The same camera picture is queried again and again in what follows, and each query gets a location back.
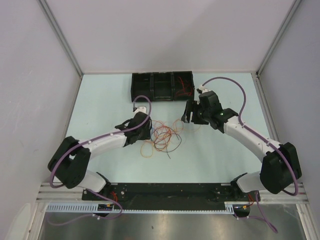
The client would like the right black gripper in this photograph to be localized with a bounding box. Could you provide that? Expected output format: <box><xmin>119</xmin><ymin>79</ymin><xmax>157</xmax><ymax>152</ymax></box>
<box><xmin>180</xmin><ymin>100</ymin><xmax>211</xmax><ymax>125</ymax></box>

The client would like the red wire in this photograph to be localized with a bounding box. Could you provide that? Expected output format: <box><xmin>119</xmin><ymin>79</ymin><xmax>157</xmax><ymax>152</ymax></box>
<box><xmin>174</xmin><ymin>76</ymin><xmax>195</xmax><ymax>97</ymax></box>

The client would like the dark orange wire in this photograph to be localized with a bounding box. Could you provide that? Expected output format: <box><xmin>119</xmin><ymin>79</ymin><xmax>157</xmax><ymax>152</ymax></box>
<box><xmin>149</xmin><ymin>121</ymin><xmax>181</xmax><ymax>152</ymax></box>

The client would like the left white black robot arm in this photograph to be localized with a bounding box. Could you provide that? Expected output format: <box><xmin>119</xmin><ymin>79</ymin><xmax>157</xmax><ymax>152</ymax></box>
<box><xmin>47</xmin><ymin>111</ymin><xmax>152</xmax><ymax>200</ymax></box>

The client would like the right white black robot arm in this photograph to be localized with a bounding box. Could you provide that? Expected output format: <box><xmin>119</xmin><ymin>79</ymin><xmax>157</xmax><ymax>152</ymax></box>
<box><xmin>181</xmin><ymin>91</ymin><xmax>302</xmax><ymax>201</ymax></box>

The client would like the black right storage bin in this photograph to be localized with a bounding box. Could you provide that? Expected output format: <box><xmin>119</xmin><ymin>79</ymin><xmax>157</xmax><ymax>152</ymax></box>
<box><xmin>173</xmin><ymin>71</ymin><xmax>195</xmax><ymax>101</ymax></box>

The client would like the black storage bin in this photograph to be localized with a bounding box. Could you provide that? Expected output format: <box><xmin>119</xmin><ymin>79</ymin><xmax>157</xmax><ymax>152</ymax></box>
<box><xmin>173</xmin><ymin>71</ymin><xmax>195</xmax><ymax>101</ymax></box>
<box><xmin>153</xmin><ymin>72</ymin><xmax>173</xmax><ymax>101</ymax></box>
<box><xmin>130</xmin><ymin>72</ymin><xmax>153</xmax><ymax>102</ymax></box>

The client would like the black middle storage bin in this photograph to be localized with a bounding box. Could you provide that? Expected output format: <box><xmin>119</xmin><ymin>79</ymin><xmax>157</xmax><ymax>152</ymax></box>
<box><xmin>153</xmin><ymin>72</ymin><xmax>173</xmax><ymax>101</ymax></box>

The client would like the black left storage bin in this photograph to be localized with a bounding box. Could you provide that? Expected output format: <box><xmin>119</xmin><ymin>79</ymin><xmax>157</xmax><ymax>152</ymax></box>
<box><xmin>130</xmin><ymin>72</ymin><xmax>153</xmax><ymax>102</ymax></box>

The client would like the pink maroon wire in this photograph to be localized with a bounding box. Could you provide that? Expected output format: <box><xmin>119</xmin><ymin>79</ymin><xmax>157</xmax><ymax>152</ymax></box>
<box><xmin>149</xmin><ymin>119</ymin><xmax>186</xmax><ymax>148</ymax></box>

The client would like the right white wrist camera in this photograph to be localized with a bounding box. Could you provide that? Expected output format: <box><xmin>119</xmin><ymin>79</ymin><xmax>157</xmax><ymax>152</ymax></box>
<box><xmin>196</xmin><ymin>85</ymin><xmax>210</xmax><ymax>95</ymax></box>

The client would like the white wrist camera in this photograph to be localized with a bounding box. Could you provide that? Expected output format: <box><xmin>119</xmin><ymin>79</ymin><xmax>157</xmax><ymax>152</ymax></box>
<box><xmin>133</xmin><ymin>106</ymin><xmax>147</xmax><ymax>114</ymax></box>
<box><xmin>196</xmin><ymin>85</ymin><xmax>210</xmax><ymax>95</ymax></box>

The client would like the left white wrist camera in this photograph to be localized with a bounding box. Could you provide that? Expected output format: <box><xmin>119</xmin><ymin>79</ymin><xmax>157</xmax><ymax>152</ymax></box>
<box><xmin>133</xmin><ymin>106</ymin><xmax>147</xmax><ymax>114</ymax></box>

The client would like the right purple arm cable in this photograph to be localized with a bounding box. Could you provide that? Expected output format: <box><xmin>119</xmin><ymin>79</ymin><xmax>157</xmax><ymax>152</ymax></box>
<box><xmin>199</xmin><ymin>76</ymin><xmax>301</xmax><ymax>196</ymax></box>

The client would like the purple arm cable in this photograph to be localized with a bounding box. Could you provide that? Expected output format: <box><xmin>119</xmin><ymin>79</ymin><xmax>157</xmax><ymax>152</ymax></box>
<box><xmin>49</xmin><ymin>95</ymin><xmax>153</xmax><ymax>189</ymax></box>
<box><xmin>199</xmin><ymin>76</ymin><xmax>301</xmax><ymax>196</ymax></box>

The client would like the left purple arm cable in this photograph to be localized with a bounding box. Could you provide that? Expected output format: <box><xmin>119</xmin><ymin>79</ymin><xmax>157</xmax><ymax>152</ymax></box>
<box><xmin>49</xmin><ymin>95</ymin><xmax>153</xmax><ymax>189</ymax></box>

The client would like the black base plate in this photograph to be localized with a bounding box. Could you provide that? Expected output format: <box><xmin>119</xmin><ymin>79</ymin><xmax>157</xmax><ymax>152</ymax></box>
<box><xmin>82</xmin><ymin>182</ymin><xmax>261</xmax><ymax>211</ymax></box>

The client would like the aluminium frame rail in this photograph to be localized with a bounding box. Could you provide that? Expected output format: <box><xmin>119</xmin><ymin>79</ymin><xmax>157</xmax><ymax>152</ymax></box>
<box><xmin>36</xmin><ymin>182</ymin><xmax>309</xmax><ymax>204</ymax></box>

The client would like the grey slotted cable duct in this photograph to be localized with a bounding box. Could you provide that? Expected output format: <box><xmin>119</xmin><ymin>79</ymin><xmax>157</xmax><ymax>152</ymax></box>
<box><xmin>44</xmin><ymin>201</ymin><xmax>253</xmax><ymax>215</ymax></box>

